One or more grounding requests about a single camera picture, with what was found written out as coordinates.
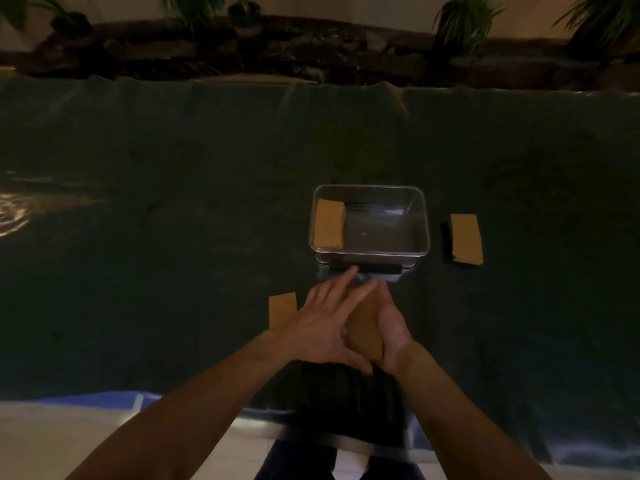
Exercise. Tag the spiky green plant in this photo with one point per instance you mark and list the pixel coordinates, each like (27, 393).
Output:
(465, 22)

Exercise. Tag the person's left thumb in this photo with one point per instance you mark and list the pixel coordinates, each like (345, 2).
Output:
(357, 357)

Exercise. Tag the bushy green plant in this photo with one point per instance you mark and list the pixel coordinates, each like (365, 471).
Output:
(192, 7)

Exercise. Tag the person's right forearm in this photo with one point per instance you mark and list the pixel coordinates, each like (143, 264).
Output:
(450, 419)

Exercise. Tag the long-leaf green plant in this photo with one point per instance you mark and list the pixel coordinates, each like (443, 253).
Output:
(602, 22)

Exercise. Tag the dark rock ledge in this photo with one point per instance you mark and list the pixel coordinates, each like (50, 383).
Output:
(325, 54)

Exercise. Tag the green plant in grey pot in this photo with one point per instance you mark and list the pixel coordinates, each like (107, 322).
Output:
(245, 17)

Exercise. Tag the person's left little finger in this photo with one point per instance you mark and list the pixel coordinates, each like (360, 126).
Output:
(311, 297)

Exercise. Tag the person's right thumb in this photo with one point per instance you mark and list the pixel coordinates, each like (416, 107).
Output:
(386, 302)

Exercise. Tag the green plant in black pot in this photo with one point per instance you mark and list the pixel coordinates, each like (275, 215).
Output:
(70, 22)

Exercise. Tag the person's left forearm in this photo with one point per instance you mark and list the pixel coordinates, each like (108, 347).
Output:
(200, 409)

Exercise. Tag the person's left hand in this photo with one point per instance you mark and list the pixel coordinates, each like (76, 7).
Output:
(315, 329)

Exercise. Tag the black folded cloth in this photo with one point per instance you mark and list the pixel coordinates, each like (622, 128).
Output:
(345, 399)

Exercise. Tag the person's blue trousers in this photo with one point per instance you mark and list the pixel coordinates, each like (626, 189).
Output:
(295, 464)

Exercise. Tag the person's right hand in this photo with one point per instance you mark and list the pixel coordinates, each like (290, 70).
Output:
(395, 334)

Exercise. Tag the large-leaf green plant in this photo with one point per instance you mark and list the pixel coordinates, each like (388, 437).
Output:
(12, 9)

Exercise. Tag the dark green tablecloth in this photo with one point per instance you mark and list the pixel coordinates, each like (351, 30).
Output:
(175, 244)

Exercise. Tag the person's left middle finger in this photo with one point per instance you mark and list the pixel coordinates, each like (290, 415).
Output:
(344, 284)

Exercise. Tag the brown rectangular card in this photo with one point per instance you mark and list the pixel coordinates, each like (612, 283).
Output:
(366, 329)
(329, 223)
(281, 308)
(467, 238)

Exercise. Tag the rectangular metal tray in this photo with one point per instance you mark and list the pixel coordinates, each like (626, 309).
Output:
(385, 229)

